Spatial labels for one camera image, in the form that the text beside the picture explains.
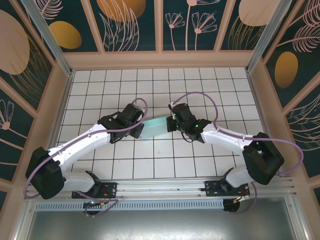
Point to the teal paper box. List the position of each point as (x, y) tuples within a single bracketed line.
[(155, 127)]

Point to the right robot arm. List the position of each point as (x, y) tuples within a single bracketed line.
[(222, 140)]

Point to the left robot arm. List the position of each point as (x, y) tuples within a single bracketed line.
[(80, 140)]

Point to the yellow power connector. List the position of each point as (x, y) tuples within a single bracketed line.
[(103, 204), (236, 201)]

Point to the grey metal sheet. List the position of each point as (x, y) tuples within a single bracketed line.
[(160, 225)]

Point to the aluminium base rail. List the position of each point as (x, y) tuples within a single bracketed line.
[(160, 186)]

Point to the aluminium side rail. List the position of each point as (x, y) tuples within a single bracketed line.
[(262, 120), (60, 120)]

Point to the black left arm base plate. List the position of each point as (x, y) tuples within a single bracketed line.
[(110, 190)]

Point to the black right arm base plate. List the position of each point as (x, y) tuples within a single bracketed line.
[(212, 188)]

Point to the aluminium corner post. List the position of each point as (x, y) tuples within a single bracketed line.
[(268, 27), (51, 42)]

